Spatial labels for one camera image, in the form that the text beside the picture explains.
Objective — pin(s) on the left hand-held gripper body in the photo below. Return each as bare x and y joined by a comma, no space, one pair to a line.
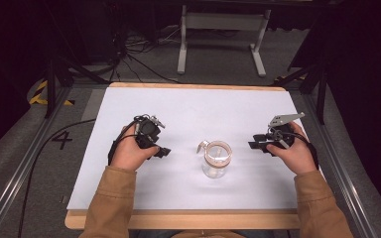
147,129

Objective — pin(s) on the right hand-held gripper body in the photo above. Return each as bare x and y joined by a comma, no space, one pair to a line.
279,134

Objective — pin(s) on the clear glass jar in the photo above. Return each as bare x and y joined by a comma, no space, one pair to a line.
215,158

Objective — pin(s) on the person's right hand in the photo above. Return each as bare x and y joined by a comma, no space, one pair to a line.
294,152

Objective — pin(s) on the person's left hand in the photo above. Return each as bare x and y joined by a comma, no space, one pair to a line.
130,150

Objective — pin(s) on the white table cover sheet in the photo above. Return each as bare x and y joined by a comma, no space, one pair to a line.
191,125

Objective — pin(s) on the black tripod stand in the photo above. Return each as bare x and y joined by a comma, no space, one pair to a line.
61,72
314,79

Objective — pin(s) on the wooden table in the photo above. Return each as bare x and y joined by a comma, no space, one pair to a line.
178,219

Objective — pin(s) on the white metal stand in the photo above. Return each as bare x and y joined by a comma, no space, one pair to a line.
223,36

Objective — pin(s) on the aluminium floor rail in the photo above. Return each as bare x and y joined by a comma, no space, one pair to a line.
340,172
20,165

